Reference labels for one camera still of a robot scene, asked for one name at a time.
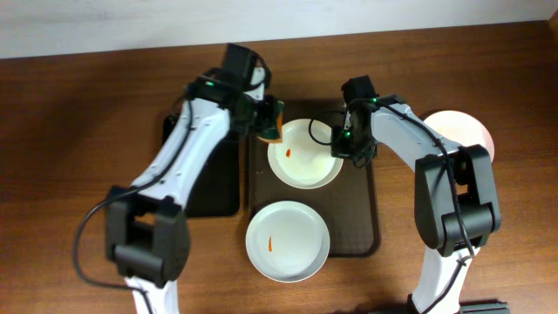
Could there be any cream plate top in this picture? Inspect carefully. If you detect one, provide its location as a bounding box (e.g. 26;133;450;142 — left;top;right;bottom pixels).
267;119;344;189

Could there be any pale grey plate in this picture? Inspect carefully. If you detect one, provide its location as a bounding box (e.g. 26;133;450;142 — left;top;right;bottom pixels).
245;201;330;283

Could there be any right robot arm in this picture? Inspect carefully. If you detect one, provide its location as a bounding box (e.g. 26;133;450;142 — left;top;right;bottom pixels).
330;75;510;314

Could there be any pinkish white plate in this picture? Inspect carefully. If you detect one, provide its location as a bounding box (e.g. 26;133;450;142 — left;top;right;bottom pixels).
425;110;495;161

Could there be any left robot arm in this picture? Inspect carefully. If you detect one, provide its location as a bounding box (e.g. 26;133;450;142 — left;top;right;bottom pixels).
105;44;284;313

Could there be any brown plastic serving tray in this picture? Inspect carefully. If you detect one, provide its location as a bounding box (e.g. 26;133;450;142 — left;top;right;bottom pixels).
248;99;380;257

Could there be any small black tray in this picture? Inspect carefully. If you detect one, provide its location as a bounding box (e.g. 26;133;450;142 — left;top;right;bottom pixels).
186;131;241;218

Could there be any green and yellow sponge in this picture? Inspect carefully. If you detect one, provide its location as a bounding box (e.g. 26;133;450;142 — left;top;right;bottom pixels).
256;99;284;144

